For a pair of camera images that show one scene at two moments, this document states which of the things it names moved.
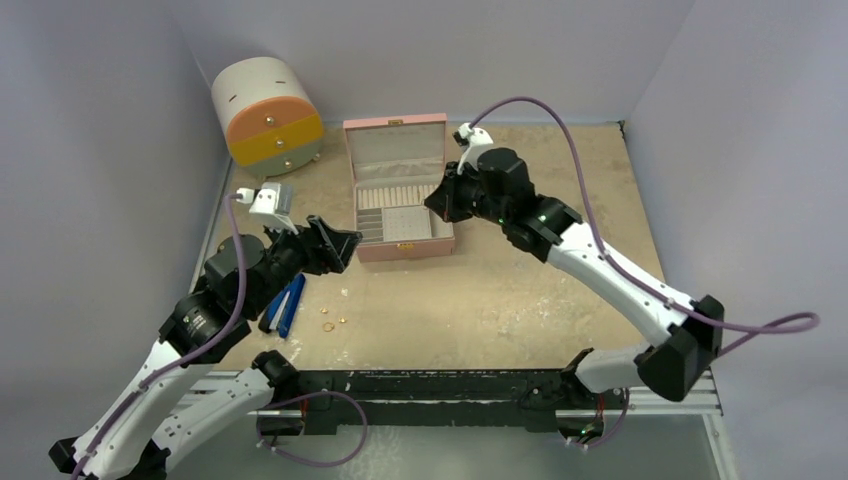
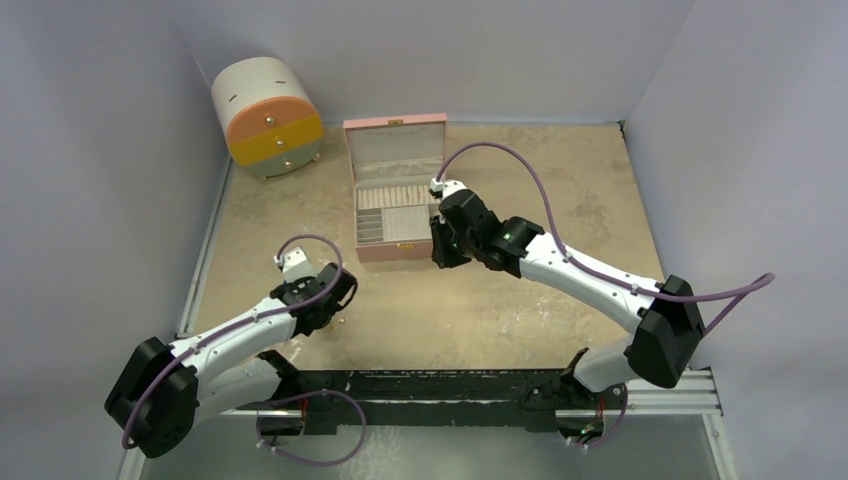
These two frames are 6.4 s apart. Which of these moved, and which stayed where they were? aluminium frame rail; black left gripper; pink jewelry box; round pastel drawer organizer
Moved: black left gripper
Stayed: aluminium frame rail; pink jewelry box; round pastel drawer organizer
